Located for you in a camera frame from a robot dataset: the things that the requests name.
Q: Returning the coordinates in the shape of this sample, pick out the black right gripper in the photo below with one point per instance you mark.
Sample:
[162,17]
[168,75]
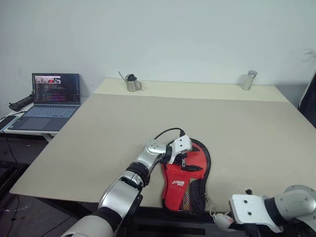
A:
[252,231]

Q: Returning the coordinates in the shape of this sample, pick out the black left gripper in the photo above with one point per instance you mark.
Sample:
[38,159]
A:
[182,161]

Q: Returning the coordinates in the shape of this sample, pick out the red black paddle case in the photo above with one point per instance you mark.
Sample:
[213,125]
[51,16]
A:
[177,175]

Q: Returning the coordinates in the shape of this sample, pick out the white zipper pull charm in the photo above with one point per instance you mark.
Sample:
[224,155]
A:
[222,219]

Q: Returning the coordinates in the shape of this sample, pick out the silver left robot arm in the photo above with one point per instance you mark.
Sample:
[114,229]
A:
[118,197]

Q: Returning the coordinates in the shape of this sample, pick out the large beige table mat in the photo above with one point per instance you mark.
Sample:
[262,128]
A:
[247,128]

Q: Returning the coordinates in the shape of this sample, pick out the steel pitcher with spout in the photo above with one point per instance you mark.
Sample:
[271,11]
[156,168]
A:
[133,85]

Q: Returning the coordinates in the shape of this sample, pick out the steel cylinder tumbler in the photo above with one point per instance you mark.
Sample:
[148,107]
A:
[248,81]

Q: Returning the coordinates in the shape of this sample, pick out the black ball in pitcher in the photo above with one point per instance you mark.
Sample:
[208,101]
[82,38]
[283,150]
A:
[131,77]

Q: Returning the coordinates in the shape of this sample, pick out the black chair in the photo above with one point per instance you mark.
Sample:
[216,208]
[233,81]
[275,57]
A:
[308,101]

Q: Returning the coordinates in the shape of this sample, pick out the open grey laptop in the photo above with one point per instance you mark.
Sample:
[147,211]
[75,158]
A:
[56,89]

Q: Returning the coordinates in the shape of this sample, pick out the black power strip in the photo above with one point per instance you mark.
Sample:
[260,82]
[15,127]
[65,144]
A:
[21,102]

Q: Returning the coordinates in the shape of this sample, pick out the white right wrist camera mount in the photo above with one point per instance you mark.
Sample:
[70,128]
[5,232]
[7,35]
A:
[254,209]

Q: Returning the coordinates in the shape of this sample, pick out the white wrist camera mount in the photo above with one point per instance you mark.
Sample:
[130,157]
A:
[254,209]
[181,145]

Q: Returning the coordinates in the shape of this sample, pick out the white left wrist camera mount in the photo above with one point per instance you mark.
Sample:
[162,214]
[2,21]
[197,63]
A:
[181,145]

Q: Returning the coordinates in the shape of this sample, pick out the black table frame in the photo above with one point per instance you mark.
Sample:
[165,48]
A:
[172,223]

